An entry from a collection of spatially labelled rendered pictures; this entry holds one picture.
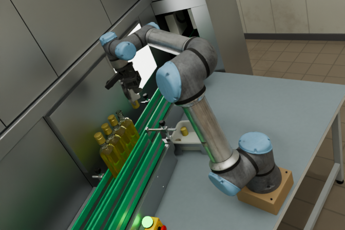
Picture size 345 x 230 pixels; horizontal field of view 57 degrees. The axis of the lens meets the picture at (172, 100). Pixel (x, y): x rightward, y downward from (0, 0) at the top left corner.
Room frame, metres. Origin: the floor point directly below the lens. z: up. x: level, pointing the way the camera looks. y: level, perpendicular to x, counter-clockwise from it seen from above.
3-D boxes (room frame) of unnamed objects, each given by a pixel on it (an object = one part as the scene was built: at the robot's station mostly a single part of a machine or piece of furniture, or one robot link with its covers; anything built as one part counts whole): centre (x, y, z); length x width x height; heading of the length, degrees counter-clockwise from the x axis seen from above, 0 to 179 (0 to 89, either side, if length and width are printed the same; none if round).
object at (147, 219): (0.89, 0.29, 0.84); 0.04 x 0.04 x 0.03
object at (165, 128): (1.28, 0.11, 0.95); 0.17 x 0.03 x 0.12; 58
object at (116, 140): (1.19, 0.32, 0.99); 0.06 x 0.06 x 0.21; 58
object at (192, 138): (1.33, -0.04, 0.80); 0.22 x 0.17 x 0.09; 58
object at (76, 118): (1.54, 0.25, 1.15); 0.90 x 0.03 x 0.34; 148
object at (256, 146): (0.87, -0.22, 1.00); 0.13 x 0.12 x 0.14; 115
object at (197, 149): (1.34, -0.01, 0.79); 0.27 x 0.17 x 0.08; 58
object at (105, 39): (1.34, 0.15, 1.43); 0.09 x 0.08 x 0.11; 25
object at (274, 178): (0.87, -0.22, 0.88); 0.15 x 0.15 x 0.10
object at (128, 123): (1.29, 0.25, 0.99); 0.06 x 0.06 x 0.21; 59
